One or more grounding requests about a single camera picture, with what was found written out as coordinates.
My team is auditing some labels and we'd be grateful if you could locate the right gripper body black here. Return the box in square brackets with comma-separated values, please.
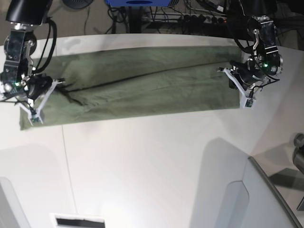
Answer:
[23, 74, 53, 100]

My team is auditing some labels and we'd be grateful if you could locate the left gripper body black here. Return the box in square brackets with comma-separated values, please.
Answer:
[233, 62, 266, 91]

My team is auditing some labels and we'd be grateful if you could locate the green t-shirt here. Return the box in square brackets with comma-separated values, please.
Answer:
[19, 45, 243, 131]

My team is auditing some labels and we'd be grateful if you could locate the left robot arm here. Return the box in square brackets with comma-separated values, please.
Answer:
[227, 0, 283, 90]

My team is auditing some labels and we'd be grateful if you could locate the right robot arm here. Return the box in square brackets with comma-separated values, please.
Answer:
[0, 0, 57, 100]

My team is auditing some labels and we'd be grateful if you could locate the power strip with red light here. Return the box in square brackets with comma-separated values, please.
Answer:
[183, 14, 227, 25]

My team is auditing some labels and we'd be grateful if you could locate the black round fan base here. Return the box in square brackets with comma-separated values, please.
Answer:
[62, 0, 94, 10]

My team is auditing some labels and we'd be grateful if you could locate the grey metal stand right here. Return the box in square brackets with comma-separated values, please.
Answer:
[244, 133, 304, 228]

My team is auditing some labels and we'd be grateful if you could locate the blue plastic bin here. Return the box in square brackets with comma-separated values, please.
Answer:
[106, 0, 171, 7]

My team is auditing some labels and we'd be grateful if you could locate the black table leg post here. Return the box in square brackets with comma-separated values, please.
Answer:
[128, 6, 143, 34]

